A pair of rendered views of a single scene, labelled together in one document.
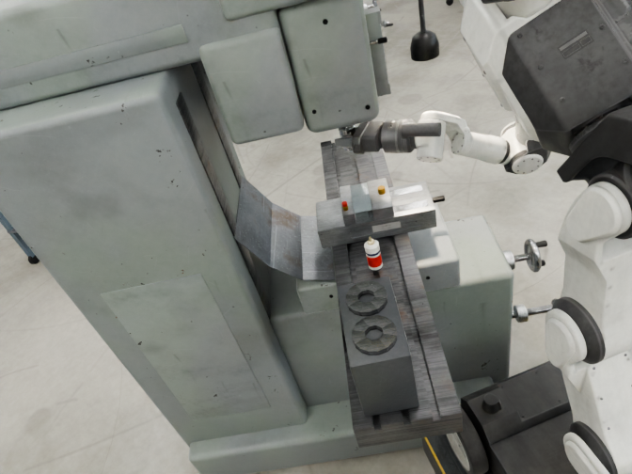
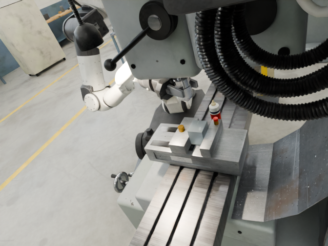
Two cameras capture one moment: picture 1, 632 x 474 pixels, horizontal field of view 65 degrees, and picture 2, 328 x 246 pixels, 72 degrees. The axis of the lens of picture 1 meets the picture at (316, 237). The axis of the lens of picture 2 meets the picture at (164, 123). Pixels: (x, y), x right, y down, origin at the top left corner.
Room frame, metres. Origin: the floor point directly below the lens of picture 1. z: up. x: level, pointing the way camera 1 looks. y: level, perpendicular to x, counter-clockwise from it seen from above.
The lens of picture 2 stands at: (1.76, 0.04, 1.55)
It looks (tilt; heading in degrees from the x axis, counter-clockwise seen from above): 36 degrees down; 210
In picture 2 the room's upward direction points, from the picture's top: 21 degrees counter-clockwise
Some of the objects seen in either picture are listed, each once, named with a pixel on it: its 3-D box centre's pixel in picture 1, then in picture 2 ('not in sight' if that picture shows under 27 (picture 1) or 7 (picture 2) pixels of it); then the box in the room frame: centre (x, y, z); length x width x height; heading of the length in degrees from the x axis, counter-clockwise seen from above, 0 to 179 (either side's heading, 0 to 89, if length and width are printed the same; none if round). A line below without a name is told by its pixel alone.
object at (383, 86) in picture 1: (376, 54); not in sight; (1.21, -0.27, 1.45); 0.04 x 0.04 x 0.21; 82
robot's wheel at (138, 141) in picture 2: not in sight; (143, 145); (0.74, -0.77, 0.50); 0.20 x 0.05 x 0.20; 7
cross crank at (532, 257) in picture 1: (521, 257); (126, 183); (1.15, -0.66, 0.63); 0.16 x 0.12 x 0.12; 82
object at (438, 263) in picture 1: (371, 252); (209, 181); (1.22, -0.17, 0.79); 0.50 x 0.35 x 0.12; 82
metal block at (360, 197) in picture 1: (360, 197); (198, 132); (1.20, -0.16, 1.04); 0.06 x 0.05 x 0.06; 171
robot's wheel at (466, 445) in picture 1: (463, 438); not in sight; (0.68, -0.24, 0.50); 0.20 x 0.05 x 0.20; 7
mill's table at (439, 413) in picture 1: (371, 244); (209, 152); (1.15, -0.16, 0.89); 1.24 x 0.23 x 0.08; 172
